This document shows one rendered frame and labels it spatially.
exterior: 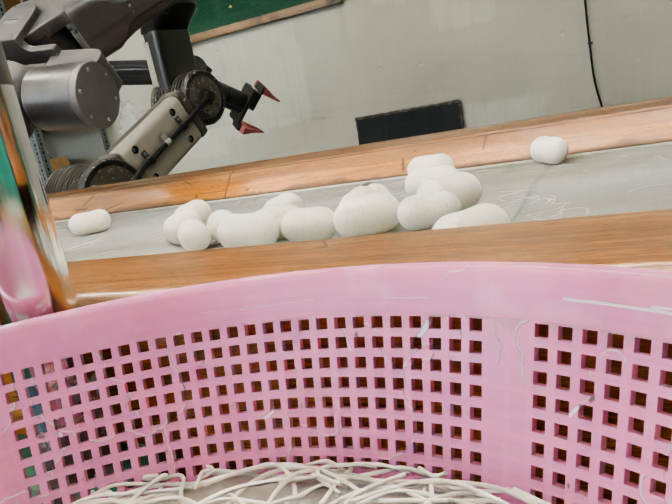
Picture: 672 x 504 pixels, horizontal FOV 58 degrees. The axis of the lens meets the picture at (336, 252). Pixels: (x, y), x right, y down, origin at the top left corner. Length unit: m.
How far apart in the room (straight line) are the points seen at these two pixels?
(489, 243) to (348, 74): 2.43
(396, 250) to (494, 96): 2.25
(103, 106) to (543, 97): 1.98
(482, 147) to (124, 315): 0.39
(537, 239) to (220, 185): 0.48
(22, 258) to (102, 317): 0.03
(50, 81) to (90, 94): 0.03
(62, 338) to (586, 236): 0.13
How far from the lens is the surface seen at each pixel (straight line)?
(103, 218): 0.56
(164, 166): 1.14
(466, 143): 0.52
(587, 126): 0.51
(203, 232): 0.36
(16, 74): 0.63
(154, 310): 0.16
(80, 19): 0.65
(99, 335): 0.16
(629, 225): 0.17
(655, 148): 0.48
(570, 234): 0.17
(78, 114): 0.56
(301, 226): 0.32
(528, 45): 2.40
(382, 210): 0.31
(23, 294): 0.18
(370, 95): 2.55
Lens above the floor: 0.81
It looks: 13 degrees down
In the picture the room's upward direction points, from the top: 11 degrees counter-clockwise
